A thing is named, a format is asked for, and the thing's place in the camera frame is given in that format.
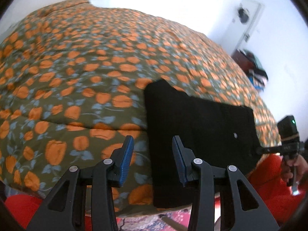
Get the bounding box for black pants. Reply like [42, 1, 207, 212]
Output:
[144, 79, 260, 209]

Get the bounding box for right hand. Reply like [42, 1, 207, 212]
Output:
[280, 155, 307, 182]

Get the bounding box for red garment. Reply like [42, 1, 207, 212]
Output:
[4, 154, 307, 228]

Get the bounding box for pink patterned rug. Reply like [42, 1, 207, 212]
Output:
[117, 207, 191, 230]

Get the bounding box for pile of clothes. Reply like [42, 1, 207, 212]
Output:
[242, 49, 268, 92]

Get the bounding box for dark brown wooden cabinet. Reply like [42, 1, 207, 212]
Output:
[231, 50, 255, 75]

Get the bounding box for green orange floral bedspread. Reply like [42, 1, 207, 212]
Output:
[1, 0, 280, 216]

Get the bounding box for dark items hanging on door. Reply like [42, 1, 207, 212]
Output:
[238, 7, 249, 24]

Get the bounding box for white door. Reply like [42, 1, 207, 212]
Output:
[212, 0, 264, 55]

